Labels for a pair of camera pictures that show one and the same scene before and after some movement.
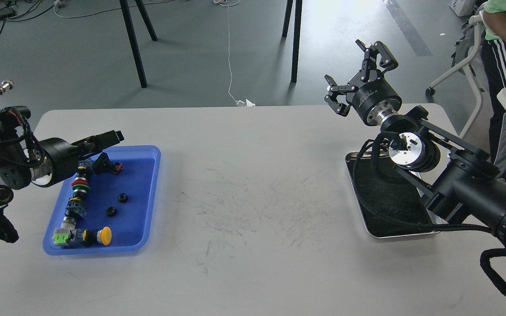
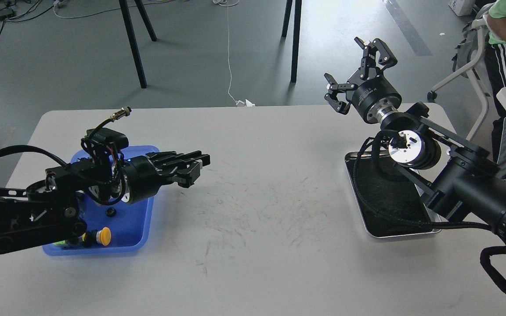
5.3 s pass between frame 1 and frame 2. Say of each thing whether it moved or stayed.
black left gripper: moved
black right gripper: stayed
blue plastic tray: stayed
